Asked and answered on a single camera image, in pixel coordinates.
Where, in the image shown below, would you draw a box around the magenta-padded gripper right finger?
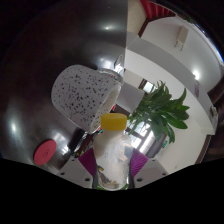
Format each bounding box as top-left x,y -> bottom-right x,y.
128,148 -> 169,189

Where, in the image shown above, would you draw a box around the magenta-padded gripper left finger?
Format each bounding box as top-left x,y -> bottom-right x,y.
57,147 -> 98,190

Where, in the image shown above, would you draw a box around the clear bottle with yellow cap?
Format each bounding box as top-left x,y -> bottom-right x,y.
92,113 -> 134,192

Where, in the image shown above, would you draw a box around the flat round red coaster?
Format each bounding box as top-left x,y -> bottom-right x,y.
33,139 -> 58,167

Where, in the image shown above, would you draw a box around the leafy plant in white pot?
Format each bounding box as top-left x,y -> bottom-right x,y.
127,80 -> 191,145

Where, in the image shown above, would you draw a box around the white speckled cup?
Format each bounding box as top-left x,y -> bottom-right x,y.
50,64 -> 124,135

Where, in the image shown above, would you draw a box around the dark framed window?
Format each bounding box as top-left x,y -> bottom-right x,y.
138,78 -> 158,95

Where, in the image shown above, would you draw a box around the red carpeted stairs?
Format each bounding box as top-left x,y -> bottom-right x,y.
139,0 -> 177,20

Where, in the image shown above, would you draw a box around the white wall radiator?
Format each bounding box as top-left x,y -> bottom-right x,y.
174,25 -> 190,52

